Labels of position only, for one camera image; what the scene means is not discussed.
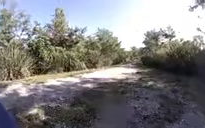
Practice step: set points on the sandy dirt path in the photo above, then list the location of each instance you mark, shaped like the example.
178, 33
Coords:
100, 83

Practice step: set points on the patchy grass verge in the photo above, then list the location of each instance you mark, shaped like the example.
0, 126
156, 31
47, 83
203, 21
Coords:
46, 77

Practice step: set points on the row of bushes and trees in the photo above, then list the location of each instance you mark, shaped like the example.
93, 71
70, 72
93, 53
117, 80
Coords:
176, 53

